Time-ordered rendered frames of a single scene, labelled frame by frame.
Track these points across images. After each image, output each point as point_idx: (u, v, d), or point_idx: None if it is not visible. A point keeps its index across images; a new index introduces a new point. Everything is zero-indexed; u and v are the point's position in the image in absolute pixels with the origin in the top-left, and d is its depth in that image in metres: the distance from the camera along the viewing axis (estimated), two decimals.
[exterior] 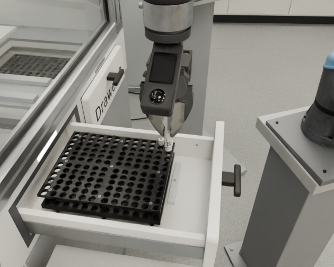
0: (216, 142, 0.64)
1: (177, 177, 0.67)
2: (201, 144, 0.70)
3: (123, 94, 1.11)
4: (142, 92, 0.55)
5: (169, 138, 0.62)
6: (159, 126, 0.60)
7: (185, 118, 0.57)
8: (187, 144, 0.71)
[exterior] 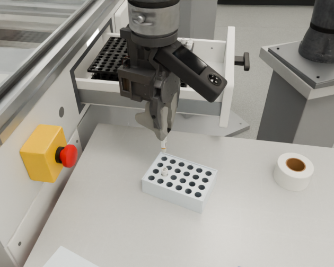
0: (229, 37, 0.78)
1: None
2: (215, 47, 0.85)
3: None
4: (158, 106, 0.52)
5: (190, 49, 0.80)
6: (166, 130, 0.59)
7: (177, 105, 0.60)
8: (204, 48, 0.86)
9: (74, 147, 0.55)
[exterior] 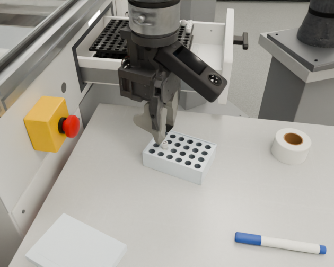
0: (228, 18, 0.80)
1: (196, 52, 0.83)
2: (214, 29, 0.87)
3: None
4: (158, 105, 0.52)
5: (190, 29, 0.81)
6: (164, 132, 0.58)
7: (178, 103, 0.61)
8: (203, 30, 0.87)
9: (76, 117, 0.56)
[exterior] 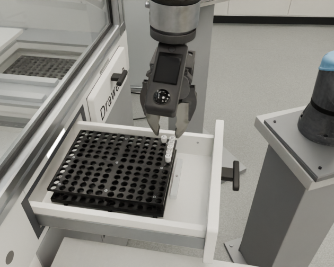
0: (216, 139, 0.67)
1: (179, 173, 0.71)
2: (202, 142, 0.74)
3: (126, 94, 1.15)
4: (143, 90, 0.55)
5: None
6: (155, 125, 0.60)
7: (189, 118, 0.57)
8: (189, 142, 0.75)
9: None
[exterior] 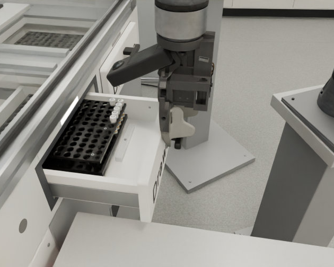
0: None
1: (128, 137, 0.69)
2: (154, 106, 0.72)
3: None
4: None
5: (118, 113, 0.66)
6: None
7: (160, 127, 0.55)
8: (141, 107, 0.73)
9: None
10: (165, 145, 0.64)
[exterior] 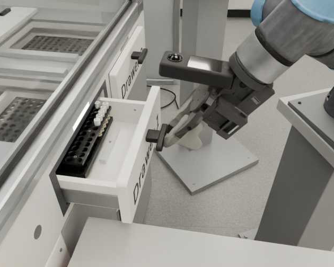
0: (147, 103, 0.66)
1: (113, 139, 0.70)
2: (139, 109, 0.73)
3: (142, 78, 1.11)
4: (198, 87, 0.58)
5: (103, 116, 0.67)
6: (172, 118, 0.61)
7: (176, 132, 0.55)
8: (126, 109, 0.74)
9: None
10: (148, 148, 0.65)
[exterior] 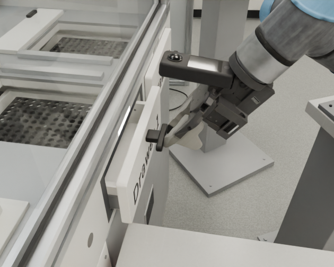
0: (147, 103, 0.66)
1: None
2: (139, 109, 0.73)
3: (166, 80, 1.10)
4: (198, 87, 0.58)
5: None
6: (172, 118, 0.61)
7: (176, 132, 0.55)
8: None
9: None
10: (148, 148, 0.65)
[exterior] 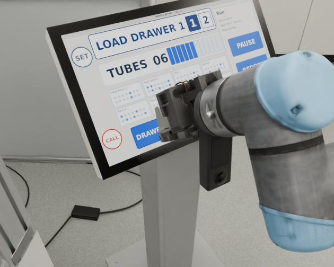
0: None
1: None
2: None
3: None
4: (168, 141, 0.51)
5: None
6: None
7: None
8: None
9: None
10: None
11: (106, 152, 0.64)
